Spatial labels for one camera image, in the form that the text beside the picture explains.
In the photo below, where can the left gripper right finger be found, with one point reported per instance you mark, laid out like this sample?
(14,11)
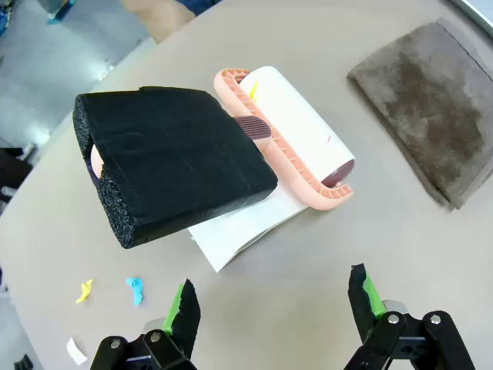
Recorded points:
(364,304)

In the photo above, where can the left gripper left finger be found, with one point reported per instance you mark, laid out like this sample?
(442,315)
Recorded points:
(181,316)

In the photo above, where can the brown cloth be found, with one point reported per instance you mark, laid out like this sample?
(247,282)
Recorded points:
(427,112)

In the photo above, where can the person's right hand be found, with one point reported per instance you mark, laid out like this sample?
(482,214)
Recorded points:
(161,17)

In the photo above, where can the blue plastic scrap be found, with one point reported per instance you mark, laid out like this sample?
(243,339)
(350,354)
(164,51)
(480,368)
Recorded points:
(136,290)

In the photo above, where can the white folded stand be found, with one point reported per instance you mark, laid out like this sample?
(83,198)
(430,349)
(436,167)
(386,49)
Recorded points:
(235,235)

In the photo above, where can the yellow paper scrap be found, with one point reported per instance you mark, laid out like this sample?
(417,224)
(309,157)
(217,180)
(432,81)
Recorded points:
(84,291)

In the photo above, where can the white paper scrap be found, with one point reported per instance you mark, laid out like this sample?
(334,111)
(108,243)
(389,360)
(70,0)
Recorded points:
(76,351)

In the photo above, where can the dark bag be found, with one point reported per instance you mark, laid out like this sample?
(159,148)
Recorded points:
(13,173)

